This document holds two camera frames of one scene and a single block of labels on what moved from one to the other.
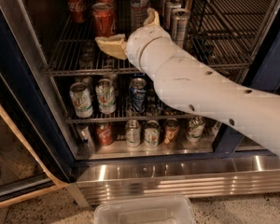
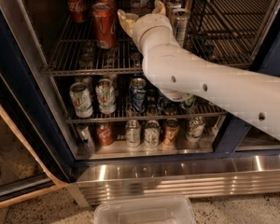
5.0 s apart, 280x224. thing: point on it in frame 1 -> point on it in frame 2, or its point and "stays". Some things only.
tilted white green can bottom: (195, 127) stays
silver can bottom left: (85, 138) stays
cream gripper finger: (115, 45) -> (127, 21)
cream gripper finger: (152, 20) -> (160, 7)
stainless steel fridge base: (184, 178) stays
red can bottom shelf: (105, 133) stays
